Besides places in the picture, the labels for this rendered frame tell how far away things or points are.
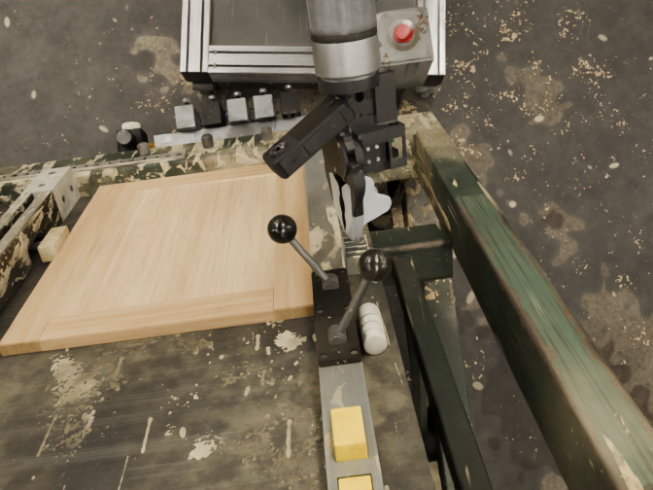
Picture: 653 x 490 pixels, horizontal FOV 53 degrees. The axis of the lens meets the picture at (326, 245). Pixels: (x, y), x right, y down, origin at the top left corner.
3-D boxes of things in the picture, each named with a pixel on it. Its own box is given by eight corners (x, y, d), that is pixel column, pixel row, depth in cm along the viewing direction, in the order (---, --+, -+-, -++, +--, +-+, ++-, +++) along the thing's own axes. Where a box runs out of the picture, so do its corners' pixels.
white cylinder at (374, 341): (388, 354, 81) (380, 317, 88) (386, 334, 80) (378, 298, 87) (364, 357, 81) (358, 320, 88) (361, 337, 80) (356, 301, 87)
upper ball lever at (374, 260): (346, 339, 79) (395, 248, 74) (349, 359, 76) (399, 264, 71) (318, 330, 79) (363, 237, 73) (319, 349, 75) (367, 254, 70)
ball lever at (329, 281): (345, 274, 89) (284, 203, 84) (348, 289, 86) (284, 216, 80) (323, 290, 90) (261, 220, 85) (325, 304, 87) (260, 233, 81)
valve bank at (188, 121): (317, 99, 173) (314, 66, 149) (325, 152, 172) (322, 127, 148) (129, 123, 173) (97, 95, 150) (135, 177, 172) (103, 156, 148)
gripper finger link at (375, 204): (398, 239, 84) (394, 172, 80) (357, 253, 82) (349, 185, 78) (387, 230, 86) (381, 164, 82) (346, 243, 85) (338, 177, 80)
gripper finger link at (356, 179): (369, 219, 79) (362, 150, 75) (358, 222, 79) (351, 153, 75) (353, 205, 83) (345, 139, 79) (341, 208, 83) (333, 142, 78)
